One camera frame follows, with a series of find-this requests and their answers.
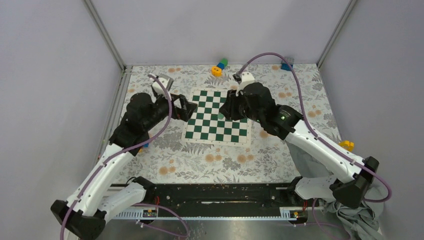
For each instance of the aluminium frame rail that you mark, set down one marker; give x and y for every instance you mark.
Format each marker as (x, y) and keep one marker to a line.
(115, 110)

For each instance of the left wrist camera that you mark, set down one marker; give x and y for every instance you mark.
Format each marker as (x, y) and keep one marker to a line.
(163, 82)

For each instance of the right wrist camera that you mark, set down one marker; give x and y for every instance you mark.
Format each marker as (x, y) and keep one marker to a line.
(243, 79)

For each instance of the yellow toy piece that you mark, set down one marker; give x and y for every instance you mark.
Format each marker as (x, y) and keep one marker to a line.
(348, 145)

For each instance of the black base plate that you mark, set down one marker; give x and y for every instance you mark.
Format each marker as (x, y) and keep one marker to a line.
(224, 201)

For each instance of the green white chessboard mat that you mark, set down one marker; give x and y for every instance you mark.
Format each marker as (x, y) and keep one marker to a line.
(204, 127)

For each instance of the blue grey toy brick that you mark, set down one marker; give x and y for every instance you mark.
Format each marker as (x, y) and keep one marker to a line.
(287, 64)

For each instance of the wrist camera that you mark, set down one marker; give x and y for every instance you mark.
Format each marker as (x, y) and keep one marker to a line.
(243, 79)
(163, 82)

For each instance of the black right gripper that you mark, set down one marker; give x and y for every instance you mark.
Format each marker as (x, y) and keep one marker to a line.
(228, 110)

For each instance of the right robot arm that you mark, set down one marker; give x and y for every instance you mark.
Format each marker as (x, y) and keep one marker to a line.
(350, 175)

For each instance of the orange round toy brick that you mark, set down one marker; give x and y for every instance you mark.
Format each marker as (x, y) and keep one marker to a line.
(216, 71)

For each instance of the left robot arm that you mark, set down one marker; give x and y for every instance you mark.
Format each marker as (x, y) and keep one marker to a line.
(86, 212)

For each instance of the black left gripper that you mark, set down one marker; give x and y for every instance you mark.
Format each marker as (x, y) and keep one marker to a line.
(187, 108)

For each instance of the blue green toy block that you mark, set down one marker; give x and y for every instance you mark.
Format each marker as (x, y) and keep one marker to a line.
(222, 64)

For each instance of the blue yellow toy brick car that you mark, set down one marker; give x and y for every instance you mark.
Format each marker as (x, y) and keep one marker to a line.
(143, 147)

